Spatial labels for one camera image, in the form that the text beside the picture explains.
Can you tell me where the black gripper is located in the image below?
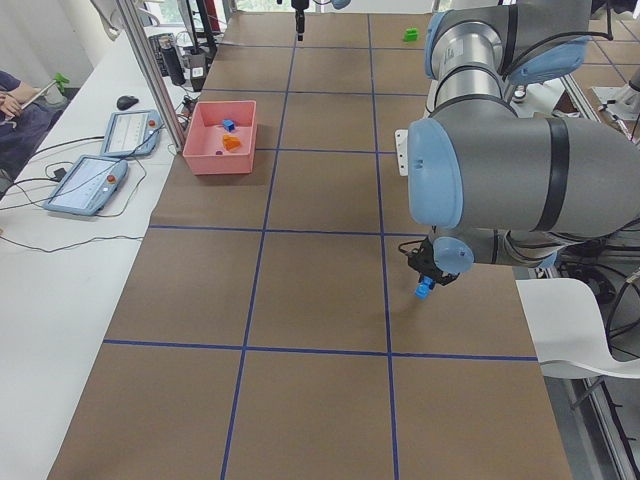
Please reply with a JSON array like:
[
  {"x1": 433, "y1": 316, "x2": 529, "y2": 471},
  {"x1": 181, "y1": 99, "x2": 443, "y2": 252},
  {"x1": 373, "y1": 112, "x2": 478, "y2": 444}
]
[
  {"x1": 291, "y1": 0, "x2": 309, "y2": 41},
  {"x1": 399, "y1": 237, "x2": 459, "y2": 286}
]

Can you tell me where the long blue toy block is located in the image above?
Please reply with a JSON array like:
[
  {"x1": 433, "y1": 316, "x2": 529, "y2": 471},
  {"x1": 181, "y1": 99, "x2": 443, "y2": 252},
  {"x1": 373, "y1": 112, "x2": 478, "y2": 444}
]
[{"x1": 414, "y1": 276, "x2": 435, "y2": 300}]

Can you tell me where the green toy block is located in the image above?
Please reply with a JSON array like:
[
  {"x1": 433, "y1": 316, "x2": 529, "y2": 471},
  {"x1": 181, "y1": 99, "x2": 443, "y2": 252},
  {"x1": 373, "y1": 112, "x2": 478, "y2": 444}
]
[{"x1": 403, "y1": 28, "x2": 420, "y2": 42}]

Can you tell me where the small blue toy block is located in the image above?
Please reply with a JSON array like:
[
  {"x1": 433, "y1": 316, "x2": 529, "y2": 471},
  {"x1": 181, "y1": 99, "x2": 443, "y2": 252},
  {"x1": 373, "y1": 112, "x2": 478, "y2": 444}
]
[{"x1": 222, "y1": 119, "x2": 236, "y2": 132}]

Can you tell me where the orange toy block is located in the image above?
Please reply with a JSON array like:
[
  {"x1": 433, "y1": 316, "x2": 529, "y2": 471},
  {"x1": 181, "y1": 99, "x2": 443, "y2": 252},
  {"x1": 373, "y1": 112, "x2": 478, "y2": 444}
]
[{"x1": 222, "y1": 134, "x2": 242, "y2": 151}]

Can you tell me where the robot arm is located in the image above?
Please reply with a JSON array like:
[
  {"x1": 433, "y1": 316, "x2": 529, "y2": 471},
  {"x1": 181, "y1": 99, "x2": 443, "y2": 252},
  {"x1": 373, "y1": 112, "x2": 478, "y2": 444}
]
[
  {"x1": 290, "y1": 0, "x2": 351, "y2": 41},
  {"x1": 406, "y1": 1, "x2": 639, "y2": 296}
]

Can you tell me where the pink plastic box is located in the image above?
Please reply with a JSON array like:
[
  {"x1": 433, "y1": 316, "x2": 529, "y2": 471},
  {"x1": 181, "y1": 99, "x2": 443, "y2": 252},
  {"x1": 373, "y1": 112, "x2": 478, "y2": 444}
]
[{"x1": 183, "y1": 100, "x2": 257, "y2": 175}]

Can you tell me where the black water bottle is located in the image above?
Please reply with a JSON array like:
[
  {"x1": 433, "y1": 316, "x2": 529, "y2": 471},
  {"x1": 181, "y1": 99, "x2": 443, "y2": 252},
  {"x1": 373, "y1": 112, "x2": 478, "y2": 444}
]
[{"x1": 159, "y1": 35, "x2": 186, "y2": 86}]

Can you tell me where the white chair seat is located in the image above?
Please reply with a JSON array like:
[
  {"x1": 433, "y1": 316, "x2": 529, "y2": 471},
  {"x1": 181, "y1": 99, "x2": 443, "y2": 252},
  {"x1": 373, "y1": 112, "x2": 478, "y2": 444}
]
[{"x1": 516, "y1": 278, "x2": 639, "y2": 380}]

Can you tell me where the black computer mouse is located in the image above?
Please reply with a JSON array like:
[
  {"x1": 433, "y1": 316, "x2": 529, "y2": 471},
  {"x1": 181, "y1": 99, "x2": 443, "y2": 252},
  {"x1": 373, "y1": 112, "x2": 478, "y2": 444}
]
[{"x1": 116, "y1": 95, "x2": 139, "y2": 111}]

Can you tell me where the upper teach pendant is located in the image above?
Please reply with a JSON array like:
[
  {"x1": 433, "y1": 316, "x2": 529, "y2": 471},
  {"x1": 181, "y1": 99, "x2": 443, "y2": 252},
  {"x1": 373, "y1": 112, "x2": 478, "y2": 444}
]
[{"x1": 100, "y1": 110, "x2": 163, "y2": 157}]

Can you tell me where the teach pendant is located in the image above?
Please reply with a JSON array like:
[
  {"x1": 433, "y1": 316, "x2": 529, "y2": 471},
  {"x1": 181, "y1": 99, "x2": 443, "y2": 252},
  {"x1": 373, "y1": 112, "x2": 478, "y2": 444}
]
[
  {"x1": 43, "y1": 155, "x2": 129, "y2": 216},
  {"x1": 100, "y1": 110, "x2": 163, "y2": 157}
]

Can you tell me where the lower teach pendant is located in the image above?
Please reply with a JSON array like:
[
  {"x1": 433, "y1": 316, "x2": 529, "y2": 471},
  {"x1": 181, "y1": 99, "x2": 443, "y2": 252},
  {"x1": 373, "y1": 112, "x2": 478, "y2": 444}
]
[{"x1": 43, "y1": 155, "x2": 129, "y2": 216}]

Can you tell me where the seated person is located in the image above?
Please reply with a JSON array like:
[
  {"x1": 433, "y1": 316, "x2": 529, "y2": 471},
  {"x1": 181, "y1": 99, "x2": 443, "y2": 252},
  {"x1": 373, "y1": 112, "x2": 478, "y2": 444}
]
[{"x1": 1, "y1": 71, "x2": 62, "y2": 180}]

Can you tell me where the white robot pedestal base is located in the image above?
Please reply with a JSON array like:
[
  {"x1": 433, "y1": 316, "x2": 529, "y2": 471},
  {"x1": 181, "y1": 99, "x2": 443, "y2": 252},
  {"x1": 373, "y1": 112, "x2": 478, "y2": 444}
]
[{"x1": 394, "y1": 129, "x2": 408, "y2": 177}]

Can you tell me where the aluminium frame post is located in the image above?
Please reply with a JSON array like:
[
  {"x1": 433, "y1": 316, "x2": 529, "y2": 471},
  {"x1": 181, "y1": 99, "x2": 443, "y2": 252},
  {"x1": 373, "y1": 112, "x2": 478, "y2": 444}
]
[{"x1": 115, "y1": 0, "x2": 186, "y2": 153}]

